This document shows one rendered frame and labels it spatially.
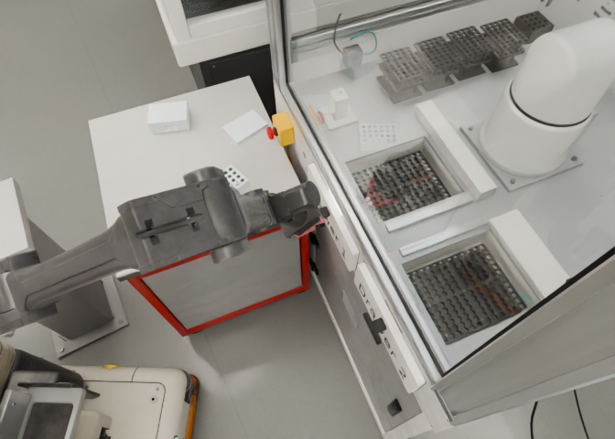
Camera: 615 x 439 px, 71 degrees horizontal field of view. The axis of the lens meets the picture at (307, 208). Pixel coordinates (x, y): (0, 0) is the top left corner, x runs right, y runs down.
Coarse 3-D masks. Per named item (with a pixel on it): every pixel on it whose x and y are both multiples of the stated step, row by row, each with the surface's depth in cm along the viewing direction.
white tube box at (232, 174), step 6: (228, 168) 133; (234, 168) 133; (228, 174) 132; (234, 174) 133; (240, 174) 132; (228, 180) 130; (234, 180) 132; (240, 180) 130; (246, 180) 130; (234, 186) 129; (240, 186) 129; (246, 186) 132; (240, 192) 131
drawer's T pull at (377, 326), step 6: (366, 312) 98; (366, 318) 97; (378, 318) 97; (372, 324) 96; (378, 324) 96; (384, 324) 96; (372, 330) 95; (378, 330) 95; (372, 336) 95; (378, 336) 95; (378, 342) 94
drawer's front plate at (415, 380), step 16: (368, 272) 101; (368, 288) 100; (368, 304) 105; (384, 304) 97; (384, 320) 96; (384, 336) 100; (400, 336) 93; (400, 352) 92; (400, 368) 96; (416, 368) 90; (416, 384) 89
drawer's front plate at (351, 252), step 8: (312, 168) 116; (312, 176) 116; (320, 184) 114; (320, 192) 113; (328, 192) 112; (320, 200) 117; (328, 200) 111; (328, 208) 111; (336, 208) 110; (336, 216) 108; (336, 224) 109; (344, 224) 107; (336, 232) 112; (344, 232) 106; (344, 240) 106; (352, 240) 105; (344, 248) 109; (352, 248) 104; (344, 256) 112; (352, 256) 104; (352, 264) 109
